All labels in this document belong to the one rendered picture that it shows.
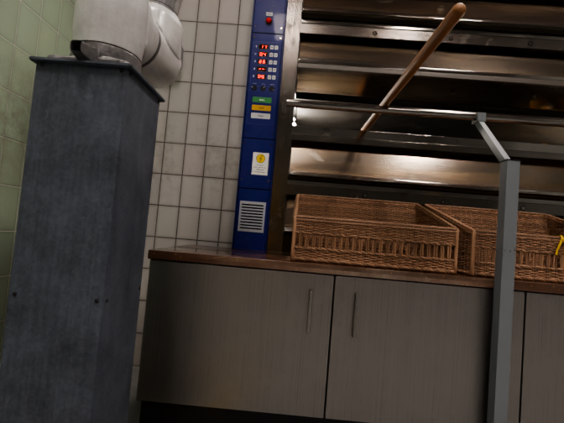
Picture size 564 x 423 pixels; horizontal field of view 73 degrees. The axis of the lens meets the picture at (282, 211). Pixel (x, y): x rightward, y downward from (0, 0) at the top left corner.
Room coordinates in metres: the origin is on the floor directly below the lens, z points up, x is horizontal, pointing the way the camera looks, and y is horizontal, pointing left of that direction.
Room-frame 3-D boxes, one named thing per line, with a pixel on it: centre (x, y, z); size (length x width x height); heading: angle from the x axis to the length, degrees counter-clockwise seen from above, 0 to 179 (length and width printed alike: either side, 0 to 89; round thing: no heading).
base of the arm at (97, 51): (0.87, 0.45, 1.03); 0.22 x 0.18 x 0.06; 179
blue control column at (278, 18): (2.71, 0.11, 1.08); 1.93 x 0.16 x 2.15; 178
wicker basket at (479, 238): (1.48, -0.91, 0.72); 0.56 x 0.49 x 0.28; 89
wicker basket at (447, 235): (1.49, -0.33, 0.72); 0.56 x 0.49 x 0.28; 87
